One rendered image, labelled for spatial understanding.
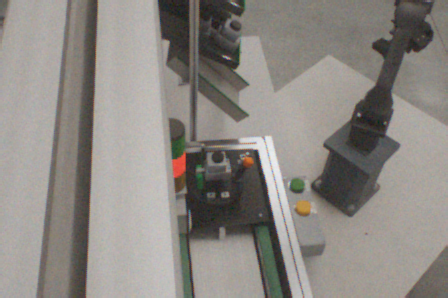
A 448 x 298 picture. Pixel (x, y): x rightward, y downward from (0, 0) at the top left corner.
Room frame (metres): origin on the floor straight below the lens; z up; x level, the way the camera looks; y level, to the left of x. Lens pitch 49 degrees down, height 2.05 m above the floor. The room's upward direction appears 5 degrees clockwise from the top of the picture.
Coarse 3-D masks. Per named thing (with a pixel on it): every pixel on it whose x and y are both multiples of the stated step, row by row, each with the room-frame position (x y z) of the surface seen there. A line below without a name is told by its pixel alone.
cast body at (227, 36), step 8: (224, 24) 1.07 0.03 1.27; (232, 24) 1.06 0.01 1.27; (240, 24) 1.07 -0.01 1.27; (216, 32) 1.07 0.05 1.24; (224, 32) 1.05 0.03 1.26; (232, 32) 1.04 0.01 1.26; (240, 32) 1.05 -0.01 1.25; (216, 40) 1.05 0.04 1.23; (224, 40) 1.04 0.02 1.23; (232, 40) 1.04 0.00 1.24; (224, 48) 1.04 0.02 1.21; (232, 48) 1.04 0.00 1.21
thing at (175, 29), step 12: (168, 0) 1.11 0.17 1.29; (180, 0) 1.11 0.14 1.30; (168, 12) 0.99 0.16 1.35; (180, 12) 1.11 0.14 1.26; (168, 24) 0.98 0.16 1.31; (180, 24) 0.98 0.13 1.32; (216, 24) 1.11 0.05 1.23; (168, 36) 0.98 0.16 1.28; (180, 36) 0.98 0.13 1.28; (240, 36) 1.10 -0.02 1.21; (204, 48) 0.99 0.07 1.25; (216, 48) 1.03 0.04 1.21; (240, 48) 1.05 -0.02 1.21; (216, 60) 0.99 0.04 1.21; (228, 60) 0.99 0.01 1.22
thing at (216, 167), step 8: (216, 152) 0.79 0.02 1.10; (224, 152) 0.80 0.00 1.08; (208, 160) 0.77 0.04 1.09; (216, 160) 0.76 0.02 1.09; (224, 160) 0.77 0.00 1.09; (208, 168) 0.75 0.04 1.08; (216, 168) 0.75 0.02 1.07; (224, 168) 0.76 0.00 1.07; (208, 176) 0.75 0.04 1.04; (216, 176) 0.75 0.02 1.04; (224, 176) 0.76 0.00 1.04
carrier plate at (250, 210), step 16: (192, 160) 0.86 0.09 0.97; (256, 176) 0.82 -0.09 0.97; (256, 192) 0.77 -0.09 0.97; (192, 208) 0.70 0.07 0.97; (208, 208) 0.71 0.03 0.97; (224, 208) 0.71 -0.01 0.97; (240, 208) 0.71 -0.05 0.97; (256, 208) 0.72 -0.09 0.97; (192, 224) 0.66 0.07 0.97; (208, 224) 0.66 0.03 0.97; (224, 224) 0.66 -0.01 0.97; (240, 224) 0.67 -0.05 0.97; (256, 224) 0.68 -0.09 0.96
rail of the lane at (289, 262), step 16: (272, 144) 0.94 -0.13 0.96; (272, 160) 0.89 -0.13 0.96; (272, 176) 0.84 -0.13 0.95; (272, 192) 0.78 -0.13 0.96; (272, 208) 0.73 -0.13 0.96; (288, 208) 0.73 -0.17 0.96; (272, 224) 0.70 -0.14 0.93; (288, 224) 0.69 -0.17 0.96; (272, 240) 0.68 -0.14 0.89; (288, 240) 0.64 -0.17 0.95; (288, 256) 0.60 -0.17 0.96; (288, 272) 0.56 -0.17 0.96; (304, 272) 0.56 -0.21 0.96; (288, 288) 0.53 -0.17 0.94; (304, 288) 0.52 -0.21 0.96
